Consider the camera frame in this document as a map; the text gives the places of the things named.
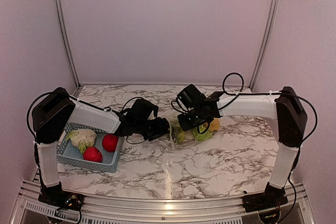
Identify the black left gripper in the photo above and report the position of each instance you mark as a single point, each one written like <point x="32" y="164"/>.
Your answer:
<point x="161" y="129"/>

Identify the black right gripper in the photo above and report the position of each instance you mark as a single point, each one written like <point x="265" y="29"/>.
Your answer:
<point x="184" y="125"/>

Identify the clear zip top bag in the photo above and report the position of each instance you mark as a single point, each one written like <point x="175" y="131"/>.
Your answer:
<point x="189" y="138"/>

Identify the red fake apple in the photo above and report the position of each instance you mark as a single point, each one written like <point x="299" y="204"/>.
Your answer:
<point x="92" y="154"/>
<point x="109" y="142"/>

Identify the white green fake cabbage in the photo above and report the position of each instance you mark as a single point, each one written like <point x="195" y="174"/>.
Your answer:
<point x="82" y="139"/>

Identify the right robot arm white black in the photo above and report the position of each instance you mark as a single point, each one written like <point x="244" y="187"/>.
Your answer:
<point x="282" y="108"/>

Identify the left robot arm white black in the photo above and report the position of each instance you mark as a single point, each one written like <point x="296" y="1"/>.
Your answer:
<point x="49" y="113"/>

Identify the yellow fake fruit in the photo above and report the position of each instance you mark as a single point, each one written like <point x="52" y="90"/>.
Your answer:
<point x="214" y="125"/>

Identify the green fake lettuce leaf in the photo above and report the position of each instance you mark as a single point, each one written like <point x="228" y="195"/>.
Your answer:
<point x="201" y="133"/>

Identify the light blue plastic basket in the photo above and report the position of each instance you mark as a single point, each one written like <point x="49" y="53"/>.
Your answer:
<point x="68" y="154"/>

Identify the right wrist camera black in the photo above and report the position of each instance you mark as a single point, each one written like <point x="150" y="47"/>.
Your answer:
<point x="189" y="98"/>

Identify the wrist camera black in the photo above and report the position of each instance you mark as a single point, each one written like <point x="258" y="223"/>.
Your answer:
<point x="141" y="111"/>
<point x="189" y="98"/>

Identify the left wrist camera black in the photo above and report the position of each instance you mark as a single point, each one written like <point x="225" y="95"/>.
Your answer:
<point x="141" y="111"/>

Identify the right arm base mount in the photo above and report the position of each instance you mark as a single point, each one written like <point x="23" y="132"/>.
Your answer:
<point x="271" y="198"/>

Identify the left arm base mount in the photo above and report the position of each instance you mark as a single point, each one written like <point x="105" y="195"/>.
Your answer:
<point x="57" y="197"/>

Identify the front aluminium rail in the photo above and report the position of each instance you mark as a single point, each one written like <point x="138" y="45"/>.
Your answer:
<point x="104" y="209"/>

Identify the right aluminium frame post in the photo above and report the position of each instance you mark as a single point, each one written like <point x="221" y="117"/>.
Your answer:
<point x="271" y="17"/>

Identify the aluminium frame post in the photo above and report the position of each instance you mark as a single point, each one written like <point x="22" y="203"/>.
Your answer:
<point x="66" y="43"/>
<point x="271" y="17"/>

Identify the left aluminium frame post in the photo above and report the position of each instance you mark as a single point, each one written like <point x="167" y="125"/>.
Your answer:
<point x="66" y="43"/>

